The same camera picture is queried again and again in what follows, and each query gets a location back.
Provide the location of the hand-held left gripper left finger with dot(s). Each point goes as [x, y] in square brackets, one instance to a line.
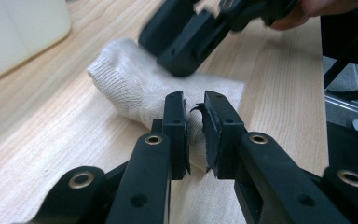
[155, 174]

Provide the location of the aluminium floor rail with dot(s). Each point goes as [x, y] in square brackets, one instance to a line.
[351, 107]

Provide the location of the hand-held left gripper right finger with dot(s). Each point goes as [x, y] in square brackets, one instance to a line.
[261, 174]

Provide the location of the beige sock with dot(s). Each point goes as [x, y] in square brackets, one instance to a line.
[130, 81]

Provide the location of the white divided storage box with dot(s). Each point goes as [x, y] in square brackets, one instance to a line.
[18, 34]

